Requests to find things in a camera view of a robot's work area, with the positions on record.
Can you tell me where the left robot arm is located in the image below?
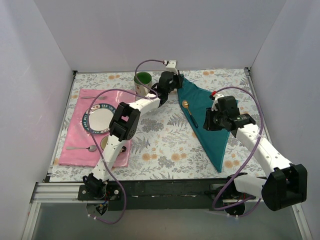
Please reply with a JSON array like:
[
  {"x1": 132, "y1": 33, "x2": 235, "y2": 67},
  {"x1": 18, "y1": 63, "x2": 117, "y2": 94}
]
[{"x1": 82, "y1": 70, "x2": 184, "y2": 200}]

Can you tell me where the silver fork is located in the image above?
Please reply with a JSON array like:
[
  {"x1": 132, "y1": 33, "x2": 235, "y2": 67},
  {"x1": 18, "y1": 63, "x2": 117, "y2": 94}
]
[{"x1": 80, "y1": 96, "x2": 107, "y2": 100}]

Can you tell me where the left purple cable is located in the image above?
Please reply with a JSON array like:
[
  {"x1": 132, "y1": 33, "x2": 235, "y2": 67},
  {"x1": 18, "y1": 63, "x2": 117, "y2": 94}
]
[{"x1": 86, "y1": 59, "x2": 169, "y2": 225}]

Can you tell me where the aluminium frame rail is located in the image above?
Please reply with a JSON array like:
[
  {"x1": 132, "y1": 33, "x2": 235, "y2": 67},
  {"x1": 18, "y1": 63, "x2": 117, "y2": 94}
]
[{"x1": 22, "y1": 182, "x2": 312, "y2": 240}]

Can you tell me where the floral tablecloth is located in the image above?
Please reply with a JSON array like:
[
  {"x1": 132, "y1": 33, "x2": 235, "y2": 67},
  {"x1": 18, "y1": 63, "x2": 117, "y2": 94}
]
[{"x1": 49, "y1": 69, "x2": 264, "y2": 182}]

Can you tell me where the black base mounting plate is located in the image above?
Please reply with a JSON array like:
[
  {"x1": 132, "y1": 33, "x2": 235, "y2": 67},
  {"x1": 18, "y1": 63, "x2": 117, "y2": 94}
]
[{"x1": 77, "y1": 177, "x2": 266, "y2": 211}]

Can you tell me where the teal cloth napkin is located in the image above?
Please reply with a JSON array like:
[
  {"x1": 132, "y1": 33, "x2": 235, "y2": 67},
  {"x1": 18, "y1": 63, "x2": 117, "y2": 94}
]
[{"x1": 177, "y1": 78, "x2": 230, "y2": 173}]

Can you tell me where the silver spoon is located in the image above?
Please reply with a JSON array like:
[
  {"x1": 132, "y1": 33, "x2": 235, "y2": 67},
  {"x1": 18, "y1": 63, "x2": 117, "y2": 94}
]
[{"x1": 65, "y1": 145, "x2": 97, "y2": 153}]

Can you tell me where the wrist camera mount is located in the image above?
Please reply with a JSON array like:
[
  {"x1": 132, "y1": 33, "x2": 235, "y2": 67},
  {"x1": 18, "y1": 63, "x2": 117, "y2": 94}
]
[
  {"x1": 210, "y1": 91, "x2": 224, "y2": 111},
  {"x1": 164, "y1": 60, "x2": 179, "y2": 75}
]

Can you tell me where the cream enamel cup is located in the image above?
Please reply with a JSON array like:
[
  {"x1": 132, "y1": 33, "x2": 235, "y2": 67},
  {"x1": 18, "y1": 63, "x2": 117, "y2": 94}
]
[{"x1": 99, "y1": 135, "x2": 127, "y2": 153}]

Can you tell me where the white plate blue rim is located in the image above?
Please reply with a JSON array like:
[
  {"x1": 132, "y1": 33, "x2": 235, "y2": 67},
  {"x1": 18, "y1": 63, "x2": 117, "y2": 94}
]
[{"x1": 81, "y1": 103, "x2": 116, "y2": 135}]

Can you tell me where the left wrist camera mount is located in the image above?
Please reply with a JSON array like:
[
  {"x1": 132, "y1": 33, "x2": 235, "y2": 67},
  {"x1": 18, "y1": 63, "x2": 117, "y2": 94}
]
[{"x1": 164, "y1": 60, "x2": 179, "y2": 75}]

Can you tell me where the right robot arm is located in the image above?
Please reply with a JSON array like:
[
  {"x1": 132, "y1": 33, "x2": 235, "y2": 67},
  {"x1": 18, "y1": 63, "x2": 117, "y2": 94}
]
[{"x1": 203, "y1": 93, "x2": 308, "y2": 211}]

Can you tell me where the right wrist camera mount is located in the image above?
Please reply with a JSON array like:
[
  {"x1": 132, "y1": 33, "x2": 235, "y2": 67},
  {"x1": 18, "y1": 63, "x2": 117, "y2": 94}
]
[{"x1": 210, "y1": 91, "x2": 224, "y2": 111}]

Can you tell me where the green inside floral mug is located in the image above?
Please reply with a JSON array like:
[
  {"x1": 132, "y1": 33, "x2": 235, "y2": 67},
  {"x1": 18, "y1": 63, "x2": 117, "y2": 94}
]
[{"x1": 134, "y1": 72, "x2": 152, "y2": 97}]

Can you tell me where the pink placemat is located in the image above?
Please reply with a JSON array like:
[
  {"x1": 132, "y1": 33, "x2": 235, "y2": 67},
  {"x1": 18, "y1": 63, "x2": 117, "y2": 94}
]
[{"x1": 58, "y1": 88, "x2": 136, "y2": 167}]

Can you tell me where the gold spoon teal handle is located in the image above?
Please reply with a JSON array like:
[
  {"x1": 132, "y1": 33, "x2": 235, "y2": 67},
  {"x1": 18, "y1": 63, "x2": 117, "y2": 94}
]
[{"x1": 182, "y1": 100, "x2": 199, "y2": 128}]

